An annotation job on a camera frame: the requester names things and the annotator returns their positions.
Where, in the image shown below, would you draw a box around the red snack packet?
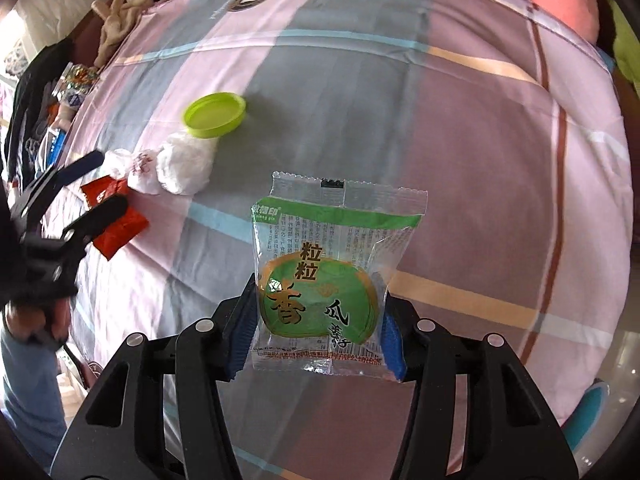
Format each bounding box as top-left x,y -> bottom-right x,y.
81,176 -> 150,261

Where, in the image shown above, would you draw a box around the small white crumpled wrapper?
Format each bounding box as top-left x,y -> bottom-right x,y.
104,148 -> 134,181

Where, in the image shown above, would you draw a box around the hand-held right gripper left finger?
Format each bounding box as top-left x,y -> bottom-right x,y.
50,274 -> 261,480

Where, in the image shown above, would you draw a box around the green plastic lid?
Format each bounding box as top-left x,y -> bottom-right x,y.
182,92 -> 247,139

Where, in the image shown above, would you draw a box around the dark clothing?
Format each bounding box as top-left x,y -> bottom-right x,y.
4,39 -> 77,183

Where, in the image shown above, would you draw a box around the white crumpled plastic bag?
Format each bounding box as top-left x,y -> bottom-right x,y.
157,130 -> 219,196

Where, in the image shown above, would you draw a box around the checked pastel blanket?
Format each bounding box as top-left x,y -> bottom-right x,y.
45,0 -> 628,480

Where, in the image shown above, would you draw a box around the person's left forearm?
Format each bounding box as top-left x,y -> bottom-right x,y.
0,330 -> 68,466

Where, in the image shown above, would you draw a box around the green plush toy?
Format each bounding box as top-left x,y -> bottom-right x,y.
610,5 -> 640,92

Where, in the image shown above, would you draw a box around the light blue plastic object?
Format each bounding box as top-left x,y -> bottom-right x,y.
564,380 -> 612,456

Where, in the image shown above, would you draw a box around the colourful snack wrappers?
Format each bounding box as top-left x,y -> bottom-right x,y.
54,62 -> 101,109

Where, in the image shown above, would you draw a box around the white crumpled wrapper red print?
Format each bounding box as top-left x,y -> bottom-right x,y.
127,149 -> 163,193

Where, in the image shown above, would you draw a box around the person's left hand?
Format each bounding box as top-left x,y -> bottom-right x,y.
0,300 -> 73,348

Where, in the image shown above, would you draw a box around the green snack packet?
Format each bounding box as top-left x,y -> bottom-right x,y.
248,171 -> 430,378

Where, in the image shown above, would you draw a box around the beige plush toy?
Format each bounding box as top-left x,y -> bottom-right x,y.
92,0 -> 206,68

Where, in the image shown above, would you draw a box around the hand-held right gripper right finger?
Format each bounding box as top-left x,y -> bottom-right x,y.
380,295 -> 591,480

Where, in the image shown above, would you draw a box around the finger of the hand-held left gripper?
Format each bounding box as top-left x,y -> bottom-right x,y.
30,194 -> 130,261
12,150 -> 106,213

